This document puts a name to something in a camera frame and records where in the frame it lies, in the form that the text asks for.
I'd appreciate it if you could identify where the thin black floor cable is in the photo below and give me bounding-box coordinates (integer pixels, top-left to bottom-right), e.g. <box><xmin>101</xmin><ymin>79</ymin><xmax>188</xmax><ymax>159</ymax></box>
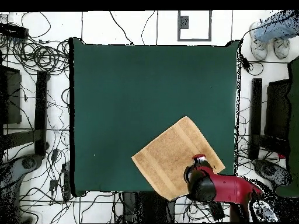
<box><xmin>140</xmin><ymin>10</ymin><xmax>156</xmax><ymax>45</ymax></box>
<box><xmin>109</xmin><ymin>10</ymin><xmax>134</xmax><ymax>45</ymax></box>

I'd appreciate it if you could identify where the black rectangular floor device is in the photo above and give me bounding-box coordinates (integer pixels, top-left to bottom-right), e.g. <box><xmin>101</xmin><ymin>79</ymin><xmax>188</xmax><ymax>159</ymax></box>
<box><xmin>206</xmin><ymin>201</ymin><xmax>225</xmax><ymax>221</ymax></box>

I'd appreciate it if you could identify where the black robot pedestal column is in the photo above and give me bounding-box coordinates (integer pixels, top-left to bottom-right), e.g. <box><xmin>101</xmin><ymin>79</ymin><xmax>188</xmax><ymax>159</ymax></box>
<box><xmin>121</xmin><ymin>191</ymin><xmax>176</xmax><ymax>223</ymax></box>

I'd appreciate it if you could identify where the person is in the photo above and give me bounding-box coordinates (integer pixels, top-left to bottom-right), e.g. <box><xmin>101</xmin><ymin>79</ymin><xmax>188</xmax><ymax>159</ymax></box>
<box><xmin>248</xmin><ymin>10</ymin><xmax>299</xmax><ymax>62</ymax></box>

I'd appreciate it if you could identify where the black metal stand frame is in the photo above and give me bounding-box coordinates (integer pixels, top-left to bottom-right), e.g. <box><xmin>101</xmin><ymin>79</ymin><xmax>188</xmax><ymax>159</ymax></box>
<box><xmin>248</xmin><ymin>78</ymin><xmax>291</xmax><ymax>160</ymax></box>
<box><xmin>2</xmin><ymin>70</ymin><xmax>50</xmax><ymax>156</ymax></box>

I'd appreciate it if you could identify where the gray square floor box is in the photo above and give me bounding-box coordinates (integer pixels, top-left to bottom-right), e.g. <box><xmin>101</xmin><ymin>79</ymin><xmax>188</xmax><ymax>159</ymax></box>
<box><xmin>178</xmin><ymin>15</ymin><xmax>189</xmax><ymax>30</ymax></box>

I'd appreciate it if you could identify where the gray black floor stand base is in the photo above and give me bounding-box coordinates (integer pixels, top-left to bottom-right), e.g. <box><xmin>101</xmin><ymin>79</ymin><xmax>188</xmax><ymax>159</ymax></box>
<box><xmin>253</xmin><ymin>159</ymin><xmax>291</xmax><ymax>187</ymax></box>
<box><xmin>0</xmin><ymin>155</ymin><xmax>45</xmax><ymax>187</ymax></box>

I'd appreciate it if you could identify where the dark green fabric sheet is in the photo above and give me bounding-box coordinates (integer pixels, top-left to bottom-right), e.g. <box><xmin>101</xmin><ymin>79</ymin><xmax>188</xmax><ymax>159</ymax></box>
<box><xmin>275</xmin><ymin>55</ymin><xmax>299</xmax><ymax>198</ymax></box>

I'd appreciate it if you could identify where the black plug with cable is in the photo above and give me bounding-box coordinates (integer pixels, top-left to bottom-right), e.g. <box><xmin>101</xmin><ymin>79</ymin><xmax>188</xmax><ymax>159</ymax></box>
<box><xmin>239</xmin><ymin>54</ymin><xmax>264</xmax><ymax>76</ymax></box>

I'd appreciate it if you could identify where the gray floor hatch frame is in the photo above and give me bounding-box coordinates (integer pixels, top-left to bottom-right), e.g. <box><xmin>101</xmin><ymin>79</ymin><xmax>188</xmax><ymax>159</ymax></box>
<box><xmin>176</xmin><ymin>10</ymin><xmax>213</xmax><ymax>42</ymax></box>

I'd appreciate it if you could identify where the black power strip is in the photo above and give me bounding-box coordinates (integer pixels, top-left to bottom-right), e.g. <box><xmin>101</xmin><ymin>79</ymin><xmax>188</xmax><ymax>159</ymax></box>
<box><xmin>0</xmin><ymin>22</ymin><xmax>29</xmax><ymax>39</ymax></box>

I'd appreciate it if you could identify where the dark green table cloth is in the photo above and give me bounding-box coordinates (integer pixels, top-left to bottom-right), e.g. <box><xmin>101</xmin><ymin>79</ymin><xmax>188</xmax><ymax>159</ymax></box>
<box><xmin>69</xmin><ymin>37</ymin><xmax>241</xmax><ymax>198</ymax></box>

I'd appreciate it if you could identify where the tan terry towel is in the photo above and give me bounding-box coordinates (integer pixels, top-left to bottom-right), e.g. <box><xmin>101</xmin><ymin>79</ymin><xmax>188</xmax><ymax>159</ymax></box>
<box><xmin>131</xmin><ymin>115</ymin><xmax>227</xmax><ymax>202</ymax></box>

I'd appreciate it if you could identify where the black box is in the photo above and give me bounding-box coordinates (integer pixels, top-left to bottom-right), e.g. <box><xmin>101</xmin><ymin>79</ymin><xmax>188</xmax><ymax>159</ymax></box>
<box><xmin>0</xmin><ymin>66</ymin><xmax>22</xmax><ymax>125</ymax></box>
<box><xmin>265</xmin><ymin>79</ymin><xmax>291</xmax><ymax>141</ymax></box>

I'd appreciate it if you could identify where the coil of black cables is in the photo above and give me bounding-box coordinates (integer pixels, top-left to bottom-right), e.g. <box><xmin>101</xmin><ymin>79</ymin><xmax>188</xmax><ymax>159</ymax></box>
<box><xmin>12</xmin><ymin>39</ymin><xmax>70</xmax><ymax>75</ymax></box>

